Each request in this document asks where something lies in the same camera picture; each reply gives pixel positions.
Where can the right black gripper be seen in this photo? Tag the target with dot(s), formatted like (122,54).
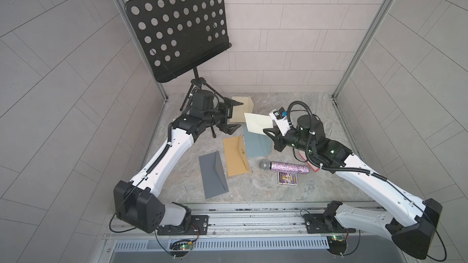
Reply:
(278,140)

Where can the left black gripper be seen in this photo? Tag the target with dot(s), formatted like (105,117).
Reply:
(225,111)

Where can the cream yellow envelope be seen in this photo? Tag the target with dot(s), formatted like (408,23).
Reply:
(239,110)

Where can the light blue envelope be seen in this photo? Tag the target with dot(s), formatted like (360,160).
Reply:
(256,145)

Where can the pink white letter paper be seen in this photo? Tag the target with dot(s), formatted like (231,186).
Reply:
(313,167)

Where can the tan kraft envelope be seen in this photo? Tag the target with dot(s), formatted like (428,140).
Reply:
(236,156)

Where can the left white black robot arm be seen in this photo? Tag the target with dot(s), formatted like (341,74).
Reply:
(136,201)

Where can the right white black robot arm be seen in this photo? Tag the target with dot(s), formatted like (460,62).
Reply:
(409,221)

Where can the dark grey envelope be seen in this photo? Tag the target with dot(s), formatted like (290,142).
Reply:
(213,175)

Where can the purple glitter microphone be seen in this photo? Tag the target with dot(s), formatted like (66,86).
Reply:
(283,167)

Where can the small colourful card box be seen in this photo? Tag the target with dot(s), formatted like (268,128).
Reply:
(287,178)

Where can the black perforated music stand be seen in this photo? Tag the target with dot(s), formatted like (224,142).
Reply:
(177,36)

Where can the right circuit board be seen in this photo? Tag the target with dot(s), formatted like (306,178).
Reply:
(337,245)

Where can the circuit board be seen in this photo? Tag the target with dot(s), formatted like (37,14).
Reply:
(179,249)
(337,245)

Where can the left circuit board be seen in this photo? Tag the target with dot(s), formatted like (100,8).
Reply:
(179,249)

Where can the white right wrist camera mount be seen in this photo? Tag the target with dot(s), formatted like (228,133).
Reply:
(280,118)

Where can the aluminium mounting rail frame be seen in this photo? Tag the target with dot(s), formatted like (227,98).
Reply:
(276,219)

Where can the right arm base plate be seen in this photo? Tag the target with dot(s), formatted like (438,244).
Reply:
(321,224)

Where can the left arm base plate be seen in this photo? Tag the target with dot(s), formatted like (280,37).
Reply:
(197,224)

